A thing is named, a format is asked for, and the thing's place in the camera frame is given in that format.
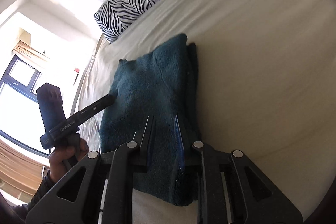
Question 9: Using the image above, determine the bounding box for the dark teal fleece garment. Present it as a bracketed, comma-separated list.
[99, 34, 201, 206]

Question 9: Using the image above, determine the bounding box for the person's left forearm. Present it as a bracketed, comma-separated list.
[12, 171, 55, 220]

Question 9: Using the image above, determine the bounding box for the person's left hand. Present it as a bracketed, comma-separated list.
[48, 137, 89, 184]

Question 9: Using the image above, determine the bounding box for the dark framed window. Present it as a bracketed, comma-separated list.
[1, 55, 49, 158]

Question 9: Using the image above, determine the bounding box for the beige curtain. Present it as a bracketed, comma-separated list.
[0, 140, 43, 196]

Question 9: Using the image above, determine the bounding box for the beige bed sheet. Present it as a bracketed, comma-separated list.
[77, 0, 335, 218]

